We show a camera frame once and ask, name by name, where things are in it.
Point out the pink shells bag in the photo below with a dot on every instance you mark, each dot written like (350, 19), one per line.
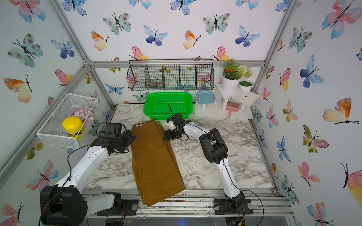
(84, 113)

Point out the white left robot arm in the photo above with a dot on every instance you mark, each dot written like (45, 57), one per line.
(63, 204)

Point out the yellow lidded jar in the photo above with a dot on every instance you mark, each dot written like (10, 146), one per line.
(73, 126)

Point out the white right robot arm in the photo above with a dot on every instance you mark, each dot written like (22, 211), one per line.
(216, 152)

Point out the white mesh wall basket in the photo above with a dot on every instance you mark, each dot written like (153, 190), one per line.
(52, 133)

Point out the metal base rail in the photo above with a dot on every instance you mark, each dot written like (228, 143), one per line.
(196, 207)

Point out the small white pot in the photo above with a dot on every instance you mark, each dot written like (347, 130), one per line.
(245, 86)

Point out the white potted flower plant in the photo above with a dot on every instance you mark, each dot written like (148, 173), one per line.
(232, 73)

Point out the pink dustpan brush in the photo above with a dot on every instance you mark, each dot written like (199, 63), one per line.
(232, 107)

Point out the brown long pants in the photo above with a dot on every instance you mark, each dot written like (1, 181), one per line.
(155, 168)

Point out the light blue round plate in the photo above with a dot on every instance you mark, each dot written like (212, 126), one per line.
(205, 97)

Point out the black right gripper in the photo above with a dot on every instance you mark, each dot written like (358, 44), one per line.
(168, 134)

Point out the black wire wall basket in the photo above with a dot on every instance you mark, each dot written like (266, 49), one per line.
(171, 75)

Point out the green plastic basket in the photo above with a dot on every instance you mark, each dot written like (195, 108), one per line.
(163, 105)

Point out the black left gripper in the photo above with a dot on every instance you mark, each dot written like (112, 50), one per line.
(130, 137)

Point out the white step shelf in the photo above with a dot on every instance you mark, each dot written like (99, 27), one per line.
(246, 100)

